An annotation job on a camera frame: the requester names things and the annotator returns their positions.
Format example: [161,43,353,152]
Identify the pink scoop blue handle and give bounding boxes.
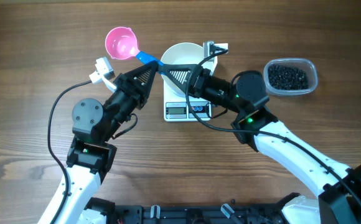
[105,27,164,66]

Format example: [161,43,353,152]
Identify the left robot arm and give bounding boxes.
[39,57,162,223]

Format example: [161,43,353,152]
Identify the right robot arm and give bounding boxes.
[159,65,361,223]

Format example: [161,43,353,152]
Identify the white bowl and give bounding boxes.
[161,42,218,97]

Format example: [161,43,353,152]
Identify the white digital kitchen scale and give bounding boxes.
[161,56,212,122]

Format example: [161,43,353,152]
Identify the black beans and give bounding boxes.
[268,65,308,90]

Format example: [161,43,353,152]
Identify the clear plastic container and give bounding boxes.
[263,58,318,96]

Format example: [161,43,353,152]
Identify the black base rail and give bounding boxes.
[83,195,321,224]

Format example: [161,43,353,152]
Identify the black right camera cable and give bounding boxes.
[185,49,361,224]

